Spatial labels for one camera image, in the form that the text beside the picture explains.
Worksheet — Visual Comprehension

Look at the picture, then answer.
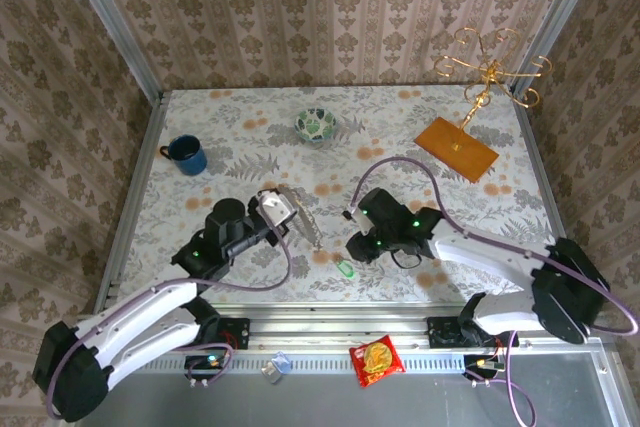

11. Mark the green leaf print bowl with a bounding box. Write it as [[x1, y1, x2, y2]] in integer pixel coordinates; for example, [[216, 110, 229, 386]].
[[293, 107, 339, 145]]

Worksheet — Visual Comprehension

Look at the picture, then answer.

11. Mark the red snack packet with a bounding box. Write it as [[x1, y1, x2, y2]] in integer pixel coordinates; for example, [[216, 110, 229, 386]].
[[348, 335, 406, 389]]

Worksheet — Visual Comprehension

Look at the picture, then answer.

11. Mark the dark blue enamel mug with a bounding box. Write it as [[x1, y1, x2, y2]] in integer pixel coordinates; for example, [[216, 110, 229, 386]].
[[158, 134, 209, 177]]

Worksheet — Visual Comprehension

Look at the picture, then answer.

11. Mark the small blue silver packet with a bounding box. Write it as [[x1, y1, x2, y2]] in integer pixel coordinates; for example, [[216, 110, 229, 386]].
[[259, 350, 292, 386]]

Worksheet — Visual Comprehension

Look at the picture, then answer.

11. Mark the key with green tag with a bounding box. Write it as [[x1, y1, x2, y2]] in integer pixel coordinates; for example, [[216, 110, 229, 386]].
[[335, 253, 357, 279]]

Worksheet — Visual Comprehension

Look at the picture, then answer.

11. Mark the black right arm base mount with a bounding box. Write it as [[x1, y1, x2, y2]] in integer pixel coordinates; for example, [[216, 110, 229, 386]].
[[427, 316, 521, 348]]

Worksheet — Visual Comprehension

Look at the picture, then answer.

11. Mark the aluminium frame post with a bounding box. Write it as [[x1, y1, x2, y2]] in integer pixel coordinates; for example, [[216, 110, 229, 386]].
[[514, 0, 609, 93], [57, 0, 166, 103]]

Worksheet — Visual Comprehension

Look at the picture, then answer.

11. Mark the perforated metal cable tray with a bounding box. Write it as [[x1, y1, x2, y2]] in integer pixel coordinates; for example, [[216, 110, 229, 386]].
[[107, 351, 501, 373]]

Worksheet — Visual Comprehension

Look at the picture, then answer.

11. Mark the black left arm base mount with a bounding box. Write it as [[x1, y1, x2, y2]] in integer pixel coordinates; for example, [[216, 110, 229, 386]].
[[197, 296, 251, 351]]

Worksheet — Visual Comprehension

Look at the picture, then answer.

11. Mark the aluminium table edge rail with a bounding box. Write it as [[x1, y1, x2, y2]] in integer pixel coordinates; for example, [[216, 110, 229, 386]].
[[514, 96, 589, 308], [94, 91, 169, 313]]

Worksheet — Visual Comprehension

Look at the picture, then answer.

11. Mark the gold wire stand, orange base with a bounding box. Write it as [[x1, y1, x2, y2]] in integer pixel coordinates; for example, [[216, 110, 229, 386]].
[[413, 26, 554, 184]]

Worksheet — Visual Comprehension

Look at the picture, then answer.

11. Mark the long aluminium base rail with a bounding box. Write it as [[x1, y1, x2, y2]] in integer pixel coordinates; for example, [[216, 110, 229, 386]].
[[77, 304, 609, 353]]

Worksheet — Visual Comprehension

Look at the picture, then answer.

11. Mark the grey metal sheet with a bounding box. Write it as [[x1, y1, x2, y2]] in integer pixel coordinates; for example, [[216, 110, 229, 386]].
[[47, 371, 640, 427]]

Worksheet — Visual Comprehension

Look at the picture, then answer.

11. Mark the small circuit board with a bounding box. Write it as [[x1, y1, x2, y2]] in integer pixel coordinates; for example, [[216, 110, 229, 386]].
[[184, 354, 234, 383], [463, 352, 506, 383]]

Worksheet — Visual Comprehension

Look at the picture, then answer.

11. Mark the left small circuit board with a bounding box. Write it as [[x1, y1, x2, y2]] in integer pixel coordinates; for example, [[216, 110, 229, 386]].
[[184, 354, 234, 383]]

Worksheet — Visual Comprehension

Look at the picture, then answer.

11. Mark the right small circuit board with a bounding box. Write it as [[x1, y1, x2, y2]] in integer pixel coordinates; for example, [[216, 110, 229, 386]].
[[463, 352, 506, 383]]

